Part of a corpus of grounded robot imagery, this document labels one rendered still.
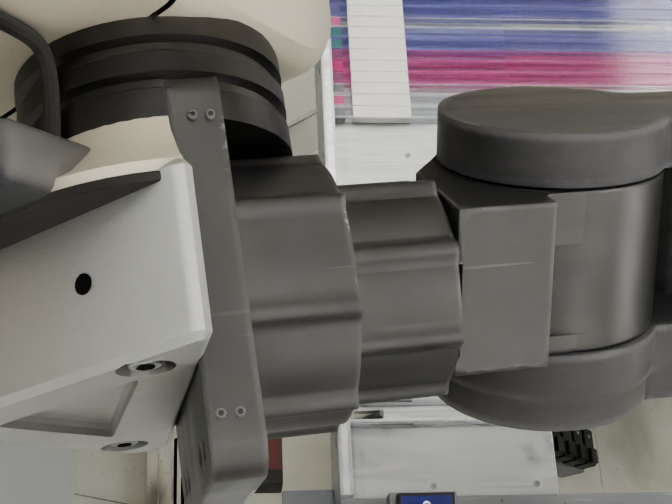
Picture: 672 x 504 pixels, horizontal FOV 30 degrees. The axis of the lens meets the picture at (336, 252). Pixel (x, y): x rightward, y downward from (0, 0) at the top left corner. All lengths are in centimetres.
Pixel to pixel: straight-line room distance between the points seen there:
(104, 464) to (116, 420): 148
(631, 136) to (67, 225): 17
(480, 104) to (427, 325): 9
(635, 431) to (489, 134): 146
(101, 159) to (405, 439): 83
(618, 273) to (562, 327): 2
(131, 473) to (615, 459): 71
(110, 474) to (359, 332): 155
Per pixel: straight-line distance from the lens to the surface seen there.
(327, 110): 127
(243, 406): 33
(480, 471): 116
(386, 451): 115
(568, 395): 42
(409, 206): 38
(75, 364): 34
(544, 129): 39
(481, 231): 37
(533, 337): 39
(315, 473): 159
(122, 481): 190
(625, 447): 180
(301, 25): 41
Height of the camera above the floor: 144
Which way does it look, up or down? 37 degrees down
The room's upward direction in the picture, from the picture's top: 67 degrees clockwise
